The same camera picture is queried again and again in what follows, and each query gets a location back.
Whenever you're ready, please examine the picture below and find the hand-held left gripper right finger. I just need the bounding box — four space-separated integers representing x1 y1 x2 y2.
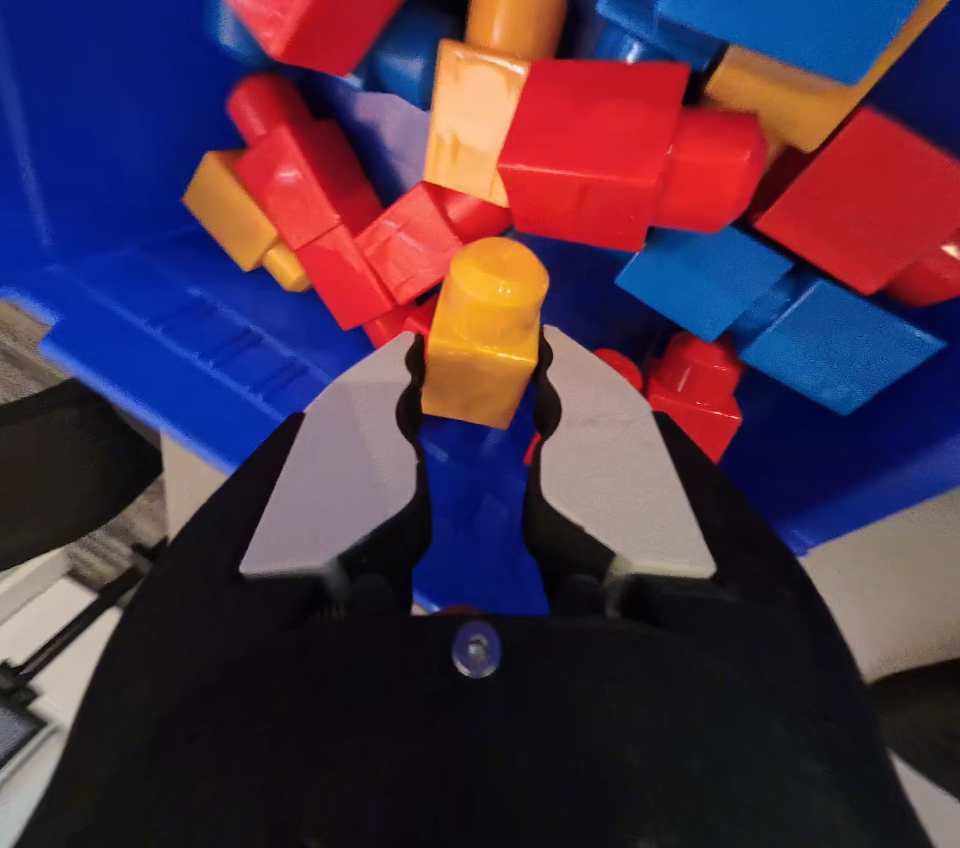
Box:
523 325 717 613

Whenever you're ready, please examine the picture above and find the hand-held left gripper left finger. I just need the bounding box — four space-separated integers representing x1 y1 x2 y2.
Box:
240 331 432 613

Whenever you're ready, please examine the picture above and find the yellow toy block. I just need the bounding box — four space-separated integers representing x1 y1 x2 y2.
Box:
420 237 550 429

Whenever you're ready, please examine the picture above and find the pile of toy blocks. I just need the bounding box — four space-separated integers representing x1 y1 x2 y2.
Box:
172 0 960 467

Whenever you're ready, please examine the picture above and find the blue plastic bin with tag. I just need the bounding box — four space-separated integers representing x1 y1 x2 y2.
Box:
0 0 960 613

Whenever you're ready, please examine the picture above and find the grey desk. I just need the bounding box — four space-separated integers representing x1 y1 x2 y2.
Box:
157 432 960 684

